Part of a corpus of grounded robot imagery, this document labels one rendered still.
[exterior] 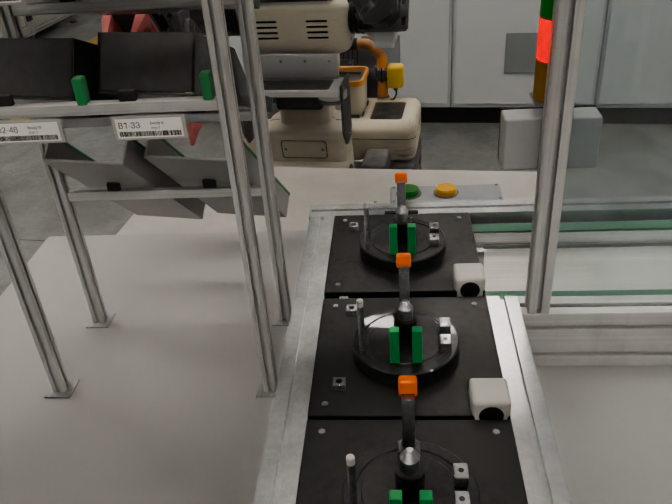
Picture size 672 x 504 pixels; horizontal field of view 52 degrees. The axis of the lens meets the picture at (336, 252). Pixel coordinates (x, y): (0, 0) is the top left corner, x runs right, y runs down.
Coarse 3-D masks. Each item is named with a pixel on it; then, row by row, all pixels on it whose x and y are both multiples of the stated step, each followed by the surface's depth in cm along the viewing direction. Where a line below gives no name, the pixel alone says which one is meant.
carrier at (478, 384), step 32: (320, 320) 99; (352, 320) 99; (384, 320) 95; (416, 320) 89; (448, 320) 92; (480, 320) 97; (320, 352) 93; (352, 352) 93; (384, 352) 89; (416, 352) 86; (448, 352) 88; (480, 352) 91; (320, 384) 88; (352, 384) 87; (384, 384) 87; (448, 384) 86; (480, 384) 83; (320, 416) 83; (352, 416) 83; (384, 416) 83; (416, 416) 82; (448, 416) 82; (480, 416) 81
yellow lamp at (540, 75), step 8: (536, 64) 85; (544, 64) 83; (536, 72) 85; (544, 72) 84; (536, 80) 85; (544, 80) 84; (536, 88) 86; (544, 88) 84; (536, 96) 86; (544, 96) 85
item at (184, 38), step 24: (120, 48) 85; (144, 48) 84; (168, 48) 83; (192, 48) 82; (120, 72) 85; (144, 72) 84; (168, 72) 84; (192, 72) 83; (240, 72) 96; (144, 96) 87; (168, 96) 86; (240, 96) 97
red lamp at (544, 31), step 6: (540, 18) 82; (540, 24) 82; (546, 24) 81; (540, 30) 82; (546, 30) 81; (540, 36) 82; (546, 36) 82; (540, 42) 83; (546, 42) 82; (540, 48) 83; (546, 48) 82; (540, 54) 83; (546, 54) 82; (540, 60) 84; (546, 60) 83
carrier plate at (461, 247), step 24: (336, 216) 125; (360, 216) 124; (384, 216) 124; (432, 216) 123; (456, 216) 122; (336, 240) 118; (456, 240) 115; (336, 264) 111; (360, 264) 111; (336, 288) 106; (360, 288) 105; (384, 288) 105; (432, 288) 104
